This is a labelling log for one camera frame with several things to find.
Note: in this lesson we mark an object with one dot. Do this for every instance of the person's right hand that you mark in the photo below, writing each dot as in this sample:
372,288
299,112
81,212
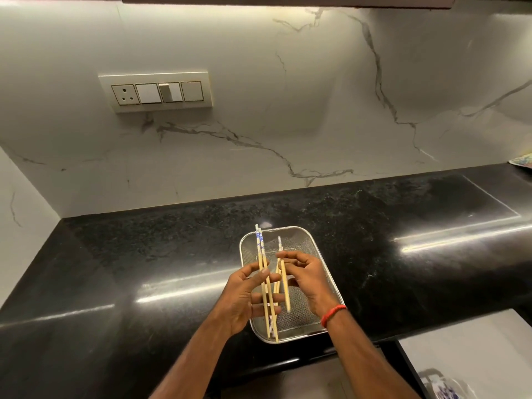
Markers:
311,282

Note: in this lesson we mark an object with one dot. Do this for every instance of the person's left hand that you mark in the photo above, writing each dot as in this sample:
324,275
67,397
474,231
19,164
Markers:
237,303

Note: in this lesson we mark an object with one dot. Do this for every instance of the metal mesh tray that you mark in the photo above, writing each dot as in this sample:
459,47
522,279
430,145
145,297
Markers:
299,241

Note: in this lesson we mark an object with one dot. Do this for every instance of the bundle of patterned chopsticks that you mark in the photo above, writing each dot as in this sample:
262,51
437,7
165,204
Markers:
446,390

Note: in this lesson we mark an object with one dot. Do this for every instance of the white drawer with brown front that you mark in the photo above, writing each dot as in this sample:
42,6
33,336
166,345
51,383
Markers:
478,353

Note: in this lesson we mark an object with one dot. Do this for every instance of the person's left forearm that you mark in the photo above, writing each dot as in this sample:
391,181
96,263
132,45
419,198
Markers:
195,361

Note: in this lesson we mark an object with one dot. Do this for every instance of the person's right forearm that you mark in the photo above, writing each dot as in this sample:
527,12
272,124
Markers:
365,361

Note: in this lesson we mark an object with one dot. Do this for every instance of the red wrist band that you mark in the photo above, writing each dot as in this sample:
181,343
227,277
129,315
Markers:
332,313

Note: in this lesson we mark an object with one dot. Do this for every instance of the white plastic cutlery box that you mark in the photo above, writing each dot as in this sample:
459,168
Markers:
428,380

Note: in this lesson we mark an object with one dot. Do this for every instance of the floral pillow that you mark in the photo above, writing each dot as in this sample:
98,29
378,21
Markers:
523,161

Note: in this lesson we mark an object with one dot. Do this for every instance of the beige wall switch panel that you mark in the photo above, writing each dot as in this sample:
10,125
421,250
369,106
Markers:
158,108

